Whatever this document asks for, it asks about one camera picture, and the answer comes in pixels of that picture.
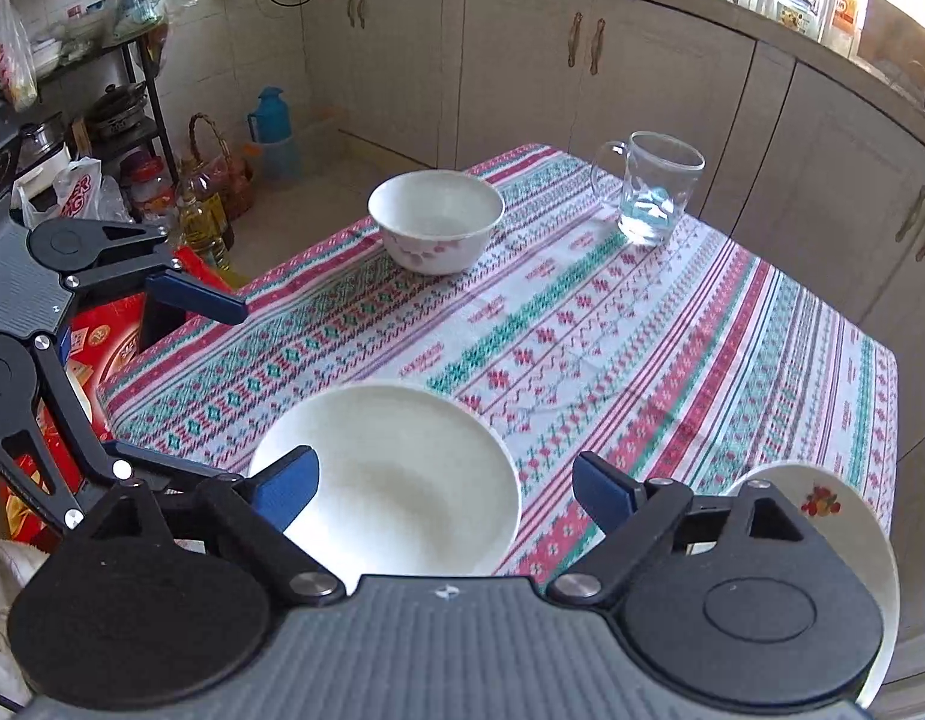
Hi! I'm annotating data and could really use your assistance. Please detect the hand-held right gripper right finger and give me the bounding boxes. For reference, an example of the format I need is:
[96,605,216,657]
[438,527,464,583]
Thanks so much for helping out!
[546,452,809,605]

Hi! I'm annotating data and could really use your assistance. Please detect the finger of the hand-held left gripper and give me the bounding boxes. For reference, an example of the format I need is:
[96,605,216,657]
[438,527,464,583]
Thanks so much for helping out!
[61,219,251,350]
[0,334,247,533]

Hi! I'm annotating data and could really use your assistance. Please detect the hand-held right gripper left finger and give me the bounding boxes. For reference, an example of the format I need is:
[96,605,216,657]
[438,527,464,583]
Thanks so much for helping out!
[76,445,349,608]

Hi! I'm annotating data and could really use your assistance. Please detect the plain white bowl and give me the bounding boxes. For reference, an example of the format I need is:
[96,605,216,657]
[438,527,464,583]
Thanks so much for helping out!
[248,382,523,590]

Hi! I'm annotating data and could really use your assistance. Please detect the white bowl with pink flowers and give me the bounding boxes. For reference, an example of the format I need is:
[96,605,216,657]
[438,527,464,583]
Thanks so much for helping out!
[367,170,506,276]

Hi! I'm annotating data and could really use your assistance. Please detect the white fruit-print deep plate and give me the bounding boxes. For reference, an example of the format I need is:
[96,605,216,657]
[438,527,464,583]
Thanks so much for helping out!
[721,460,902,710]

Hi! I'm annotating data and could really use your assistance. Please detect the yellow cooking oil bottle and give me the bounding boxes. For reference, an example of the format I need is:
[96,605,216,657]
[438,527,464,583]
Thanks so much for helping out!
[175,172,234,271]

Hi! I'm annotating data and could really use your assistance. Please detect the red cardboard box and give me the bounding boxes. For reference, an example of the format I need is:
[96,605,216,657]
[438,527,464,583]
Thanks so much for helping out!
[1,244,234,541]

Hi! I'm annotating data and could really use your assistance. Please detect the white red-print plastic bag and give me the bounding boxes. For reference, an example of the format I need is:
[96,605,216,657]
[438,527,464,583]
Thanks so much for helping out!
[16,157,133,230]

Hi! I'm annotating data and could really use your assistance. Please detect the clear plastic jar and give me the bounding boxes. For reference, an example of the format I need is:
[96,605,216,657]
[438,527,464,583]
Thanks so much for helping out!
[128,157,179,224]

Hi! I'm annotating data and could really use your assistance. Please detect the brown wicker basket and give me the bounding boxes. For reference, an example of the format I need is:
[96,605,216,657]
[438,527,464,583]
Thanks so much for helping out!
[178,114,255,218]

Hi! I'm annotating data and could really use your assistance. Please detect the small metal pot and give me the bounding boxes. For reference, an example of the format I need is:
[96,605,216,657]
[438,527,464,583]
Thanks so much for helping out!
[19,114,67,162]

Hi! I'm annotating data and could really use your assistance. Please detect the patterned red green tablecloth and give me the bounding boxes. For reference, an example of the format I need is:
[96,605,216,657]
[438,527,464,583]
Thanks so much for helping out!
[98,142,900,586]

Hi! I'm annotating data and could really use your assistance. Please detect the person's white clothing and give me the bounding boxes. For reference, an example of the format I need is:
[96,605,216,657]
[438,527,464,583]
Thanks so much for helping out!
[0,536,54,702]

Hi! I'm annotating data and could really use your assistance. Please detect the black metal rack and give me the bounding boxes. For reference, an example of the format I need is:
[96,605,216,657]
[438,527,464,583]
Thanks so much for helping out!
[0,30,182,188]

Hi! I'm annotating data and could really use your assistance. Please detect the blue thermos jug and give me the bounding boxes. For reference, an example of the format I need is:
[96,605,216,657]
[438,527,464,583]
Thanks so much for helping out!
[244,86,302,182]

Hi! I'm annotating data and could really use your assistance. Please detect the dark cooking pot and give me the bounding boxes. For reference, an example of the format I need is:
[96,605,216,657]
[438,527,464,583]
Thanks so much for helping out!
[87,82,148,140]

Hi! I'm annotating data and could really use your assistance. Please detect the clear glass mug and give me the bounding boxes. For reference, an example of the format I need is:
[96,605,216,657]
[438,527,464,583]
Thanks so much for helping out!
[589,131,707,246]

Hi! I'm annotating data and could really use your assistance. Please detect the glass jar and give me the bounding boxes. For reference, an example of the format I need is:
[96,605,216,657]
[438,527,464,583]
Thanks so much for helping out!
[776,0,822,40]

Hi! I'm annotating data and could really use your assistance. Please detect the orange-label plastic bottle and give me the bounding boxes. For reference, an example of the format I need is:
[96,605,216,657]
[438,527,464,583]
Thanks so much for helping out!
[822,0,870,59]

